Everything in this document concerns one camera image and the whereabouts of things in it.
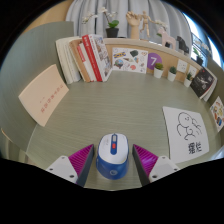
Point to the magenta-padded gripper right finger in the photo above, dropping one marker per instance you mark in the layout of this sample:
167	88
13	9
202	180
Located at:
161	168

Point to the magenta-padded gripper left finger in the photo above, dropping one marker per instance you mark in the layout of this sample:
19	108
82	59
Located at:
63	166

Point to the blue and white computer mouse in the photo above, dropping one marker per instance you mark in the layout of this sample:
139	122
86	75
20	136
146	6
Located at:
112	156

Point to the white doodle-print mouse pad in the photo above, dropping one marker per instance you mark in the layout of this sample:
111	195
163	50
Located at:
186	133

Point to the beige booklet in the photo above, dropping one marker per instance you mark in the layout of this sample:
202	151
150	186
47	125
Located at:
43	95

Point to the colourful sticker sheet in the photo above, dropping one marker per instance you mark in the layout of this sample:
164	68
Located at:
218	113

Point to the small plant in white pot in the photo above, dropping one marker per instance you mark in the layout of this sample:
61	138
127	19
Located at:
171	76
188	82
158	72

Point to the white books stack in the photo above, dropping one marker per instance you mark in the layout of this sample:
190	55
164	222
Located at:
213	90

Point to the black-cover book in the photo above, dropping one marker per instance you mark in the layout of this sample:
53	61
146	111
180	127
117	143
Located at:
201	83

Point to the thick white book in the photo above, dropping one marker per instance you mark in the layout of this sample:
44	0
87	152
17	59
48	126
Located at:
65	60

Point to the brown-cover book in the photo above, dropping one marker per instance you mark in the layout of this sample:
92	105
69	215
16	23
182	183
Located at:
78	60

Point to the purple round number sign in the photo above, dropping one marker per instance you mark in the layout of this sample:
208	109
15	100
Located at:
153	60

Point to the white card with stickers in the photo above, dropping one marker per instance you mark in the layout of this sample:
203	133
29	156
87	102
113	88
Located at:
130	60

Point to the red-spined white book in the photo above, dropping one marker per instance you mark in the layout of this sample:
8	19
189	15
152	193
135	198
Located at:
90	56

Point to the white orchid in black pot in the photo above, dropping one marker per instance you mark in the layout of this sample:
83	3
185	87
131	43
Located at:
112	31
199	60

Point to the green desk divider panel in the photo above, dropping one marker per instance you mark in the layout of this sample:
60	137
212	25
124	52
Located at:
26	56

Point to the black horse figure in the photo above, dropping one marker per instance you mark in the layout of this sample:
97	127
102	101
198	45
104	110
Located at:
182	44

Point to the pink horse figure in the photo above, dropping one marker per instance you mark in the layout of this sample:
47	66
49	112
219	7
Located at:
166	39

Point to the dark-framed window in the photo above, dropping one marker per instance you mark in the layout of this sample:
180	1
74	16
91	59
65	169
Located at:
203	36

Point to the wooden hand model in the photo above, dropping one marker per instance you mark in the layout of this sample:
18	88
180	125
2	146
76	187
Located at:
134	26

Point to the wooden artist mannequin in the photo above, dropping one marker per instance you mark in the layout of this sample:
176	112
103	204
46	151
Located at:
146	23

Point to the white wall socket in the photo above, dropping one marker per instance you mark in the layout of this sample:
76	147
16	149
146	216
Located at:
192	71
182	66

